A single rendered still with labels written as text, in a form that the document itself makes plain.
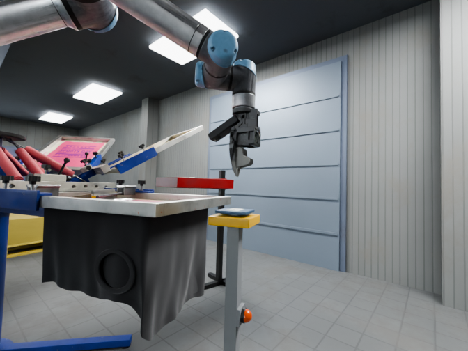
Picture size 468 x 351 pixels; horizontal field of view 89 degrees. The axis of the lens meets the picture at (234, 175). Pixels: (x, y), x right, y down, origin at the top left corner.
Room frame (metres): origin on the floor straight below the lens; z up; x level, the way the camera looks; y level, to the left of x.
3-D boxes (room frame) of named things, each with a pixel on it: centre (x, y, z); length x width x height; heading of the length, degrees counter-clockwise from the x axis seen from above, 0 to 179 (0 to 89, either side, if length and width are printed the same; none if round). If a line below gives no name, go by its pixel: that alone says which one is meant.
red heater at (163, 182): (2.34, 0.38, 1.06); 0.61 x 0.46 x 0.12; 130
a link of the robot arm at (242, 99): (0.75, -0.02, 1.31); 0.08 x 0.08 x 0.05
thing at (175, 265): (0.96, 0.21, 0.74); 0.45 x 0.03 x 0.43; 160
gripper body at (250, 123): (0.75, -0.03, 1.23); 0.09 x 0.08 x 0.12; 68
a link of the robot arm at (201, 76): (0.71, 0.07, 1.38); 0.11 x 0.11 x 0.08; 13
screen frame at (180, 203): (1.07, 0.48, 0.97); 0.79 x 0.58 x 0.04; 70
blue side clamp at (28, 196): (0.89, 0.80, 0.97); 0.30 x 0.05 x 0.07; 70
